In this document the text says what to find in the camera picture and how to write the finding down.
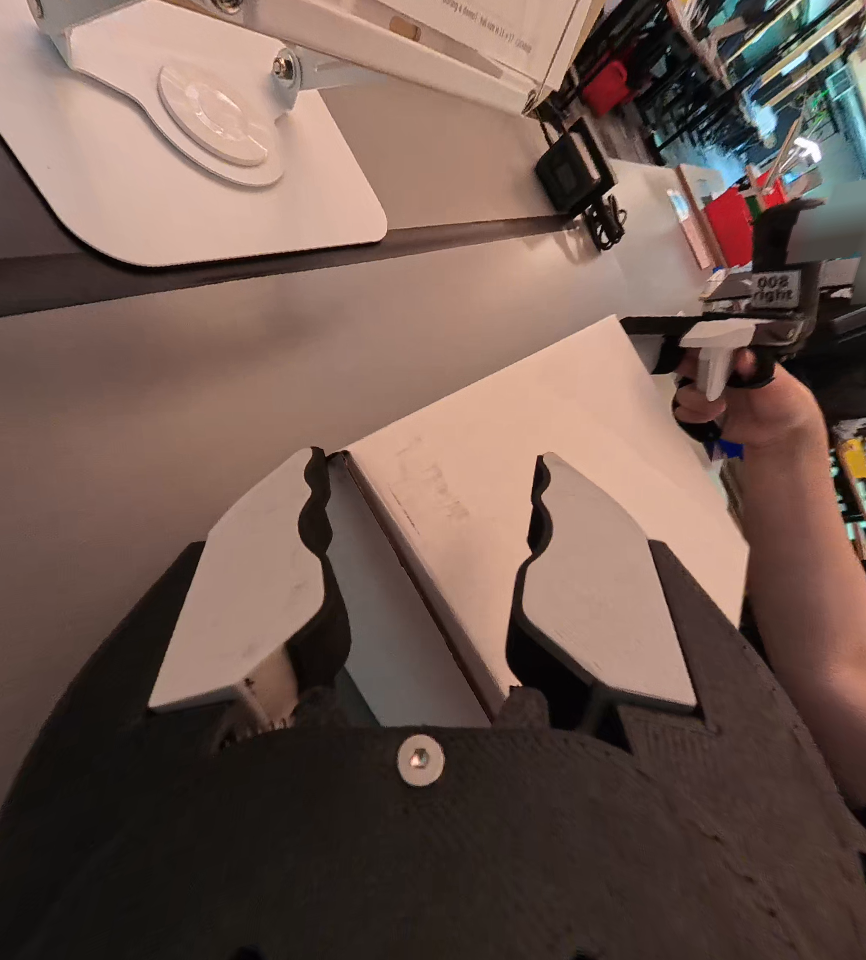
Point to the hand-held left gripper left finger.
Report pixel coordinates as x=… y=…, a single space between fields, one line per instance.
x=253 y=585

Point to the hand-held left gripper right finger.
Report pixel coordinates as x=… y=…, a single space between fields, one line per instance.
x=598 y=600

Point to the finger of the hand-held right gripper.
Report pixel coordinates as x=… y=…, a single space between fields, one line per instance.
x=657 y=325

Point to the white cardboard mailer box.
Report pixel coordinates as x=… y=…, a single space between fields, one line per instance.
x=598 y=390

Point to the person's right forearm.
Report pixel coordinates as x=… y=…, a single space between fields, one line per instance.
x=815 y=600

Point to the red box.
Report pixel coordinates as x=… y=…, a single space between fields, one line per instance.
x=729 y=225

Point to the person's right hand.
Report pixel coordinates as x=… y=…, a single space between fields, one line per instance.
x=774 y=416

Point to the black power adapter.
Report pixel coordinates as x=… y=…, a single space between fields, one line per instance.
x=571 y=169

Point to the white document stand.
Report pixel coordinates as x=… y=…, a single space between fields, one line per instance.
x=103 y=150

